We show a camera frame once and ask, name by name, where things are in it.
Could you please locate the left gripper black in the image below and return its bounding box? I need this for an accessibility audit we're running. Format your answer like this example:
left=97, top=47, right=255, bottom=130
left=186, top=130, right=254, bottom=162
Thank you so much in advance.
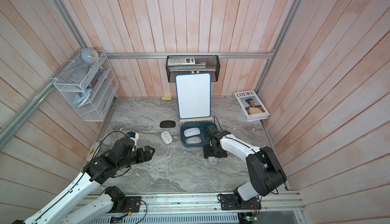
left=118, top=145, right=155, bottom=170

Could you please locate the black mesh wall basket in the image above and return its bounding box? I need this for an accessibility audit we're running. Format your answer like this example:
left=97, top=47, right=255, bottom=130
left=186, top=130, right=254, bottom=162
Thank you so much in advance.
left=166, top=55, right=220, bottom=83

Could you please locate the teal storage box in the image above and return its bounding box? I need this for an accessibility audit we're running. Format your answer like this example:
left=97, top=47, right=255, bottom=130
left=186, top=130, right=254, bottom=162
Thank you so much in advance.
left=180, top=121, right=216, bottom=148

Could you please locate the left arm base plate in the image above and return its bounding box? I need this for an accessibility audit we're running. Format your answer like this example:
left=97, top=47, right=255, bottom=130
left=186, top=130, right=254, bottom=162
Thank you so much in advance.
left=103, top=186, right=143, bottom=214

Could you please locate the light grey mouse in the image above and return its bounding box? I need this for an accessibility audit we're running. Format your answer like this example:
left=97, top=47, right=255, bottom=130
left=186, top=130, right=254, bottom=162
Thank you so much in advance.
left=208, top=157, right=218, bottom=166

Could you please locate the white item in rack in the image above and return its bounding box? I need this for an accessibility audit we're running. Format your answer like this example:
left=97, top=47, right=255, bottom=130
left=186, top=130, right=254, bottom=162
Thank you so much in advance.
left=72, top=88, right=92, bottom=108

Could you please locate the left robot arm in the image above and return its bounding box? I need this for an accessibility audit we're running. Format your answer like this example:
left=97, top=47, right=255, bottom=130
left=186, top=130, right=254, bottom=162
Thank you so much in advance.
left=13, top=137, right=155, bottom=224

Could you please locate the slim white mouse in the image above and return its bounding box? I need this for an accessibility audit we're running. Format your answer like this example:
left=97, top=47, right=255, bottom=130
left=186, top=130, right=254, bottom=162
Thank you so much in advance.
left=183, top=127, right=201, bottom=138

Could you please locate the flat black mouse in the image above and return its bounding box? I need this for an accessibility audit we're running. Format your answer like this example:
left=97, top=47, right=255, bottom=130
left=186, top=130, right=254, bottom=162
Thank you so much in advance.
left=159, top=120, right=176, bottom=128

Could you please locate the white tape roll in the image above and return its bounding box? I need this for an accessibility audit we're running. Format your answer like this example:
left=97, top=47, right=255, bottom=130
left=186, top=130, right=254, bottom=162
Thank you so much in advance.
left=85, top=142, right=100, bottom=162

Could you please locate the white mouse with logo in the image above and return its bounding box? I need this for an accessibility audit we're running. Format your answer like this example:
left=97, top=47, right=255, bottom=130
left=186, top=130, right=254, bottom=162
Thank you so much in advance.
left=160, top=131, right=173, bottom=144

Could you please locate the blue framed whiteboard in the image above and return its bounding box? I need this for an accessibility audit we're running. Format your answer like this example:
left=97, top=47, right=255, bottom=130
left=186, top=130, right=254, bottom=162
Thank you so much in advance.
left=175, top=73, right=211, bottom=119

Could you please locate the Loewe book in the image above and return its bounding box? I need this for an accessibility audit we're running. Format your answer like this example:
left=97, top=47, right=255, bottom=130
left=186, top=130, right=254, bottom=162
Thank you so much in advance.
left=234, top=90, right=270, bottom=122

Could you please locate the yellow sticky note pad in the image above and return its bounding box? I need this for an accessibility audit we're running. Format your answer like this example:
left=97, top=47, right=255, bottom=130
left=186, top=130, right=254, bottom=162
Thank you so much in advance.
left=161, top=95, right=173, bottom=101

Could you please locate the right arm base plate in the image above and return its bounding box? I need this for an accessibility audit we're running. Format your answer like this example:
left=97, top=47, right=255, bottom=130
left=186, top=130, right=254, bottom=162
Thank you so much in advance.
left=217, top=194, right=262, bottom=210

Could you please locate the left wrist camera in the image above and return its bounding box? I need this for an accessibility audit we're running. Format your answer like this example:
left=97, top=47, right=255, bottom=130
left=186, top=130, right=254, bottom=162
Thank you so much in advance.
left=126, top=132, right=139, bottom=145

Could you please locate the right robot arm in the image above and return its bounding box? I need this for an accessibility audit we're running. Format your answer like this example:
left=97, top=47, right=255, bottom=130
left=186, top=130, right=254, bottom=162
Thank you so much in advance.
left=204, top=125, right=287, bottom=210

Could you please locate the green circuit board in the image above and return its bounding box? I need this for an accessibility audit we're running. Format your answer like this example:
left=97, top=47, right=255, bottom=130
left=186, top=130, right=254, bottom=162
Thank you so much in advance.
left=238, top=213, right=258, bottom=224

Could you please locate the aluminium front rail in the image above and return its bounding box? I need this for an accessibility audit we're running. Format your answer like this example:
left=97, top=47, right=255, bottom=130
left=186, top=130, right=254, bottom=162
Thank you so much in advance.
left=127, top=191, right=306, bottom=216

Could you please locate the white calculator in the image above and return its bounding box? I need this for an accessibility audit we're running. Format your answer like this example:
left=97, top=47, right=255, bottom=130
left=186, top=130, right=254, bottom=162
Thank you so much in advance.
left=168, top=57, right=196, bottom=66

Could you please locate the white wire shelf rack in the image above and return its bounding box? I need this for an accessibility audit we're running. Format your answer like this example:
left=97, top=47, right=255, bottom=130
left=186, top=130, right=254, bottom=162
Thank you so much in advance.
left=54, top=50, right=119, bottom=122

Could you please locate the silver mouse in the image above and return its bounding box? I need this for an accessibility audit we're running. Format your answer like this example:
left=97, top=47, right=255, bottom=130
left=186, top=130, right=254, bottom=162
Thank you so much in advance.
left=185, top=136, right=202, bottom=145

